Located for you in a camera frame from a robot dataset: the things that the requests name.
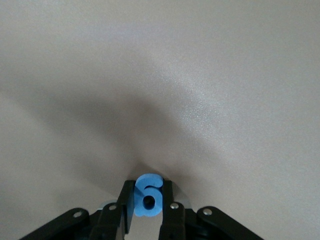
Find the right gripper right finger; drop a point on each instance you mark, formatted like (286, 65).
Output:
(172, 220)

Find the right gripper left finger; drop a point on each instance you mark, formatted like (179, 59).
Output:
(112, 220)

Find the blue foam number nine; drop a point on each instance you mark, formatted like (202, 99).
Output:
(147, 183)

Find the brown table cover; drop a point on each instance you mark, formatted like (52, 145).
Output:
(160, 62)

